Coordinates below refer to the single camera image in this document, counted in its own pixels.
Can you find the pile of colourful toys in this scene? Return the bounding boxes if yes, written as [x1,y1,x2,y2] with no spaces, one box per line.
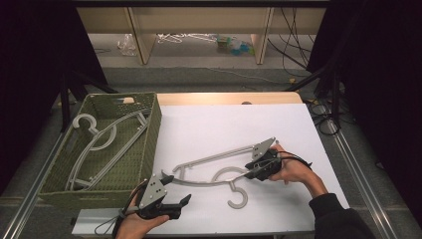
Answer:
[216,34,256,57]

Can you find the person's left hand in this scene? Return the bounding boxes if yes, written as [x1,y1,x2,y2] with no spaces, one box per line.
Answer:
[114,193,170,239]

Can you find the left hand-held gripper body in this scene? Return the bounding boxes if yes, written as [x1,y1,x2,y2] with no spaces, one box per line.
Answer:
[136,173,182,221]

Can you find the aluminium rail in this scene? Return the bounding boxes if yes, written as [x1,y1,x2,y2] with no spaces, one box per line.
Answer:
[326,119,401,239]
[0,131,69,239]

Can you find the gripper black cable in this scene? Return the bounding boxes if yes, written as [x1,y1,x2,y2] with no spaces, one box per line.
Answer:
[277,150,314,168]
[94,180,148,237]

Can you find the beige wooden desk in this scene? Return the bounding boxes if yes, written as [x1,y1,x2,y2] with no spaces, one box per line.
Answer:
[76,6,327,66]

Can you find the black metal stand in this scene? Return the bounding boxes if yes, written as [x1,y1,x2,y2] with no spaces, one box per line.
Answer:
[59,70,117,133]
[284,61,343,127]

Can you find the grey plastic clothes hanger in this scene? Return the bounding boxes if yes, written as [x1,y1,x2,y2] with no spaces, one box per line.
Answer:
[65,109,152,193]
[160,140,277,210]

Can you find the white wire hangers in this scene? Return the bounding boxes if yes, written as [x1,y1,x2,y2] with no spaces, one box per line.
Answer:
[156,32,219,45]

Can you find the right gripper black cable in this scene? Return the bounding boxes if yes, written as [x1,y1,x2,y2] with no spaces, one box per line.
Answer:
[277,150,314,168]

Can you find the thin white floor cable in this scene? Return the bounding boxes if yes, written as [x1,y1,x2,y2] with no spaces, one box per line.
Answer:
[208,67,291,85]

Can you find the white paper sheet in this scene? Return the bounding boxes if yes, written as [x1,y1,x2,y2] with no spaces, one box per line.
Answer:
[71,103,351,236]

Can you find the green woven storage basket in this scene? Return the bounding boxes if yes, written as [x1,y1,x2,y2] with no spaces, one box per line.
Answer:
[38,92,163,210]

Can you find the black hanging cables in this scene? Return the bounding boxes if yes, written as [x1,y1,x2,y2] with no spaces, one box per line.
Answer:
[267,7,317,78]

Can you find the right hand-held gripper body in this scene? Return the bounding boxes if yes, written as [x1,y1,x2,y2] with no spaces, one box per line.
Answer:
[251,136,284,182]

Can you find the person's right hand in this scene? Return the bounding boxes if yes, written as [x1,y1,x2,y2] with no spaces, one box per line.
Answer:
[268,142,329,199]

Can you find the clear plastic bag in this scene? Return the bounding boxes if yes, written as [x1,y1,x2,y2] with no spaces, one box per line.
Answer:
[116,33,137,57]

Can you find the coiled black cable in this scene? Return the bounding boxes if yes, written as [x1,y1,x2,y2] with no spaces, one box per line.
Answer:
[308,99,343,137]

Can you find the black curtain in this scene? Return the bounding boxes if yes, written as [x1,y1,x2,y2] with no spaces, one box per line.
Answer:
[307,0,422,220]
[0,0,108,197]

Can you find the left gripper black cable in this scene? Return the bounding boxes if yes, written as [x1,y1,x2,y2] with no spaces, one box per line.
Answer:
[94,180,148,237]

